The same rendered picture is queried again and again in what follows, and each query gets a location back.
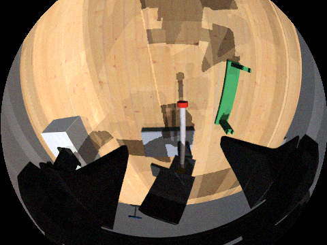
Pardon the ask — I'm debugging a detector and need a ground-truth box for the grey pin with red cap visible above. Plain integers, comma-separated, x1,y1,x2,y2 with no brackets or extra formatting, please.
176,101,188,168

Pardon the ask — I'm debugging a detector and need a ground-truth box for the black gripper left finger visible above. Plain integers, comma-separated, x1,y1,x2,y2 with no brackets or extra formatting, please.
39,145,129,229

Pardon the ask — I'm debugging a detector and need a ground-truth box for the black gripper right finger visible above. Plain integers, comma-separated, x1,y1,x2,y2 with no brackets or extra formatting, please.
220,136,299,209

